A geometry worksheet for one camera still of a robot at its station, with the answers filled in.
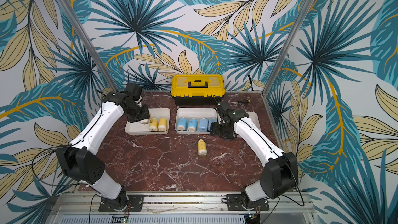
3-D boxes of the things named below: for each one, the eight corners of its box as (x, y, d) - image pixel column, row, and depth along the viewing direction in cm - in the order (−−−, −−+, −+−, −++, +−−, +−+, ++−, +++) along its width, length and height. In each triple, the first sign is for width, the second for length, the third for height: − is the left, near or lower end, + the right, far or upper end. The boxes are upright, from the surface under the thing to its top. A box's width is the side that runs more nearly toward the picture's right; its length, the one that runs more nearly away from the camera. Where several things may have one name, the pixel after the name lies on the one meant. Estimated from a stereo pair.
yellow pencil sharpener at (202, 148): (197, 158, 90) (197, 152, 83) (197, 144, 95) (197, 138, 89) (206, 158, 90) (207, 152, 83) (206, 144, 95) (206, 138, 89)
